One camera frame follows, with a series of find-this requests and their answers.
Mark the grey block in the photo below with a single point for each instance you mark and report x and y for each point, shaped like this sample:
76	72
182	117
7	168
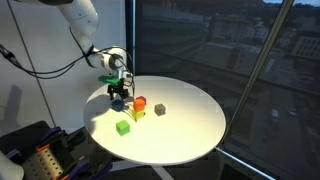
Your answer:
160	109

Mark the black spring clamp orange tips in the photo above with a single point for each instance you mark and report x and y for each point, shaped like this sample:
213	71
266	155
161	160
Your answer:
86	168
50	138

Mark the blue block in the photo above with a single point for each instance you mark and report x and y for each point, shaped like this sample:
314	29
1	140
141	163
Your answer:
117	105

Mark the grey window mullion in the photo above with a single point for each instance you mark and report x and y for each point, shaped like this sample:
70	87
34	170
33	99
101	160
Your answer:
260	63

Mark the white table leg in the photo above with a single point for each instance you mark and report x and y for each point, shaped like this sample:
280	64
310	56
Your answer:
163	172

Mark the orange block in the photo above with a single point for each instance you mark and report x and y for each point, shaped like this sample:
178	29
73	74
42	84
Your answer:
139	104

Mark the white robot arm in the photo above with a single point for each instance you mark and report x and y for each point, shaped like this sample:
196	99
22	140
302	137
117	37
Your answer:
80	20

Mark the green block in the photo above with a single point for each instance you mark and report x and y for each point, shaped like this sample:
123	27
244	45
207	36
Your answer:
123	128

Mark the yellow-green block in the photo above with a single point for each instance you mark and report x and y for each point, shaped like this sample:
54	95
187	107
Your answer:
138	115

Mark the perforated metal board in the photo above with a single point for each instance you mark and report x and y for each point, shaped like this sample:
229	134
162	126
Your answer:
43	165

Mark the grey window post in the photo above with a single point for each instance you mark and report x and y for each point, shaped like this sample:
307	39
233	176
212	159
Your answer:
130	36

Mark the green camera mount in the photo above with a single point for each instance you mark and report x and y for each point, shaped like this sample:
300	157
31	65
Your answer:
109	79

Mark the magenta block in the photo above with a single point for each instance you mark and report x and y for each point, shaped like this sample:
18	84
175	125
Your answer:
142	99

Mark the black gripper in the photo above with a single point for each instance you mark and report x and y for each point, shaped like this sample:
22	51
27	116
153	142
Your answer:
118	88

